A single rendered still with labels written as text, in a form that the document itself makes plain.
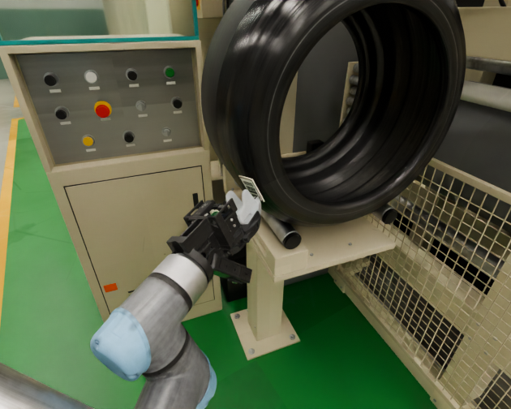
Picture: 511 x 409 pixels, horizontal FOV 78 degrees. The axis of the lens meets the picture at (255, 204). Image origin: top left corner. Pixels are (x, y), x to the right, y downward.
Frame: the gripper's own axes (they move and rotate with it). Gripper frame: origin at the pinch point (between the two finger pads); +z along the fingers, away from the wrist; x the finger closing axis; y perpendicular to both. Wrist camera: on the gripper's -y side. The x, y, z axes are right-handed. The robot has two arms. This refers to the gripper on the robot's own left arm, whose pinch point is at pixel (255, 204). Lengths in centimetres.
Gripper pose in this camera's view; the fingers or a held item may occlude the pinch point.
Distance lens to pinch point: 61.4
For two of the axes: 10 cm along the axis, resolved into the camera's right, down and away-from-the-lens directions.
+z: 4.6, -5.7, 6.8
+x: -8.1, 0.4, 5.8
